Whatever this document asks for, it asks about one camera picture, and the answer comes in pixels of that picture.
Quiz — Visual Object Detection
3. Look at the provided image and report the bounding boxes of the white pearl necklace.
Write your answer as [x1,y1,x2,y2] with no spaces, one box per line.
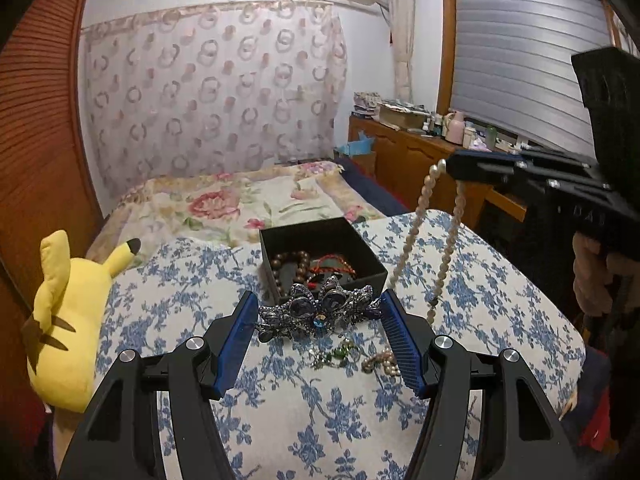
[360,158,469,378]

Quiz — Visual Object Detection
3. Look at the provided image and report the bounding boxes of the red string bracelet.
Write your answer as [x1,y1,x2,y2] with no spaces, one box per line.
[307,252,357,286]

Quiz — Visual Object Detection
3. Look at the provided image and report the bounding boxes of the brown wooden bead bracelet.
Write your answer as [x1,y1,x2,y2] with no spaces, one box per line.
[269,250,313,291]

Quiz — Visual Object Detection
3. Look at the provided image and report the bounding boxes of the green stone charm bracelet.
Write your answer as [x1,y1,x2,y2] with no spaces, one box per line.
[307,339,362,372]

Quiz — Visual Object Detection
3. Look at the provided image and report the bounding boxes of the black square jewelry box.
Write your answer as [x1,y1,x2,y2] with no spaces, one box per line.
[259,218,387,304]

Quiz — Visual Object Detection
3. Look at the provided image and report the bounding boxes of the silver rhinestone hair clip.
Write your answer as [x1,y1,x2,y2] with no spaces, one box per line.
[256,274,381,342]

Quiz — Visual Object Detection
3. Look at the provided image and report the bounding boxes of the person's right hand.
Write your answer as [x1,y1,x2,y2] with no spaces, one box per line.
[573,233,639,316]

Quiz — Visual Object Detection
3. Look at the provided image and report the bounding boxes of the pink tissue box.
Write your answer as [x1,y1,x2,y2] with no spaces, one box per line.
[469,136,491,152]

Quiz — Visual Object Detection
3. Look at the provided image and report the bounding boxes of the pink thermos jug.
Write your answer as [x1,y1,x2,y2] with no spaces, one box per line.
[442,110,465,145]

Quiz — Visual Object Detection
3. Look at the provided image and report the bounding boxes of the wooden side cabinet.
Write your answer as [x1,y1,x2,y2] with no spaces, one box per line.
[348,116,526,229]

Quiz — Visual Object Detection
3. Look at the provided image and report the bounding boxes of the cardboard box on cabinet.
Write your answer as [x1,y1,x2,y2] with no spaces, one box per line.
[378,103,427,130]

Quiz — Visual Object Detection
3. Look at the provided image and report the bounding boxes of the grey window blind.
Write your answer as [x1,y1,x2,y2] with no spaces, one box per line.
[450,0,611,156]

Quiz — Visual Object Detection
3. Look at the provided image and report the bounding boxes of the navy blue blanket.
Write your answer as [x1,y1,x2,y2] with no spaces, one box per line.
[334,156,409,217]

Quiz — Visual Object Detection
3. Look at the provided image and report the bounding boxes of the blue tissue paper bag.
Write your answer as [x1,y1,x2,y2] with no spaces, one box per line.
[334,131,375,158]

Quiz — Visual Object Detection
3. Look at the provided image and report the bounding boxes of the yellow Pikachu plush toy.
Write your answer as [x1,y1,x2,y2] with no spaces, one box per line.
[22,230,141,413]

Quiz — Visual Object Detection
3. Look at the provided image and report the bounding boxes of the blue floral bed cover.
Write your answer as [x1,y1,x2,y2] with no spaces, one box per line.
[52,209,587,480]

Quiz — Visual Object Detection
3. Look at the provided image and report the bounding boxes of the cream lace window curtain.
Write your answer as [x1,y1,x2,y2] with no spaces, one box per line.
[388,0,416,102]

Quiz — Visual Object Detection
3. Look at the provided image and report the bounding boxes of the pink floral blanket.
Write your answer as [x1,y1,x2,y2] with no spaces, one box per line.
[87,160,386,266]

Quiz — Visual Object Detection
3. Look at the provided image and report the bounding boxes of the wooden louvered wardrobe door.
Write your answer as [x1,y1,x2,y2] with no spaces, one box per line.
[1,0,102,456]

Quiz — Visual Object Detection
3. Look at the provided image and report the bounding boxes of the pink circle patterned curtain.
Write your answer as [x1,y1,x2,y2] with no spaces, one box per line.
[84,0,347,198]

